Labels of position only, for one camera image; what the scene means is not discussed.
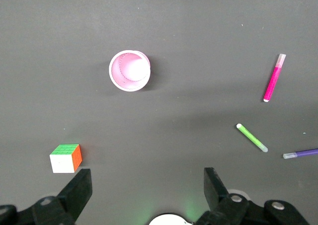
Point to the purple marker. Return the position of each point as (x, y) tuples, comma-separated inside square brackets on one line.
[(304, 153)]

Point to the green marker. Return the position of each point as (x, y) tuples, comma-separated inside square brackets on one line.
[(251, 137)]

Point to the colourful puzzle cube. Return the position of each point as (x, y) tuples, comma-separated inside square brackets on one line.
[(63, 161)]

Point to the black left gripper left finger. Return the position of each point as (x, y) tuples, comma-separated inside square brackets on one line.
[(74, 192)]

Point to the translucent pink cup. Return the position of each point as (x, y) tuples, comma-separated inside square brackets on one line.
[(129, 72)]

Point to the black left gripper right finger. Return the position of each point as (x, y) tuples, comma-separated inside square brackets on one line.
[(216, 192)]

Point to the pink marker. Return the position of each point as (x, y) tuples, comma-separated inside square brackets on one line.
[(273, 81)]

